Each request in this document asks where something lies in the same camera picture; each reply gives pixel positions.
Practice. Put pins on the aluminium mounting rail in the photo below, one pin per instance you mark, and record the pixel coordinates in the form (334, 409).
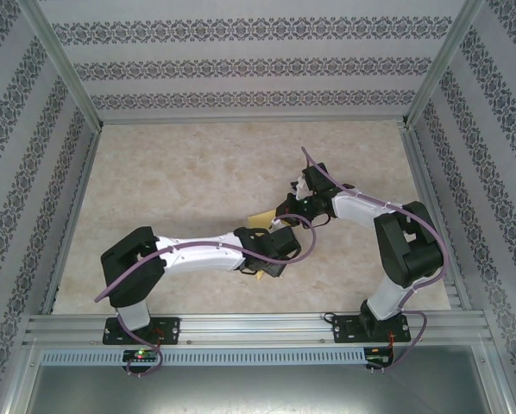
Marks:
(258, 328)

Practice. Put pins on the grey metal panel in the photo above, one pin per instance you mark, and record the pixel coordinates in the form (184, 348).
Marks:
(258, 390)

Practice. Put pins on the yellow paper sheet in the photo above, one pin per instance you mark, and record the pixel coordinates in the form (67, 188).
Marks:
(262, 217)

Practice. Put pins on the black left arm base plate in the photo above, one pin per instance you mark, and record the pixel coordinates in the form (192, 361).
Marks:
(171, 332)

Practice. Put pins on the aluminium frame post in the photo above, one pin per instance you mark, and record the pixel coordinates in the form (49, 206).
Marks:
(445, 60)
(64, 60)

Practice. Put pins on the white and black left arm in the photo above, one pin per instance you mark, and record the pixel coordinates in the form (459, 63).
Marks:
(133, 276)

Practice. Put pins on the left controller board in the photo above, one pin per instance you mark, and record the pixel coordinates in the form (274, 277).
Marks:
(139, 355)

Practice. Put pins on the aluminium table side rail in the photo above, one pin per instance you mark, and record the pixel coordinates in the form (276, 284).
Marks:
(74, 207)
(430, 185)

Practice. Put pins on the right controller board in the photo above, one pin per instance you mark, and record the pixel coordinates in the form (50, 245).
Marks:
(379, 355)

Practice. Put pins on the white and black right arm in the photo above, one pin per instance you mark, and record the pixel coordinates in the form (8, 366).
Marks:
(409, 254)

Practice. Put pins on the controller board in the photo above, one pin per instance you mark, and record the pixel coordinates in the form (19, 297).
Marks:
(139, 355)
(379, 355)

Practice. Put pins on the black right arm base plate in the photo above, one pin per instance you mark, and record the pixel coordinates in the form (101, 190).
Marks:
(344, 330)

